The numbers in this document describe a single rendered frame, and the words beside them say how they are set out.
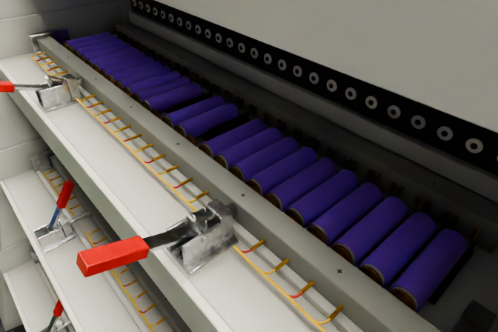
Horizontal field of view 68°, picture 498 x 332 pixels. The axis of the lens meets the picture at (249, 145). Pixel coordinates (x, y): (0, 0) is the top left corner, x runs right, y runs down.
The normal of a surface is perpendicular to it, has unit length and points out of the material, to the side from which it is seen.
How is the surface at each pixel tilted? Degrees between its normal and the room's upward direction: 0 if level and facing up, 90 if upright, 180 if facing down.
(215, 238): 90
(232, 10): 107
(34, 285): 17
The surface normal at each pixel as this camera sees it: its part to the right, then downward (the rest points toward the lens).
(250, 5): -0.74, 0.37
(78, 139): 0.02, -0.82
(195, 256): 0.67, 0.44
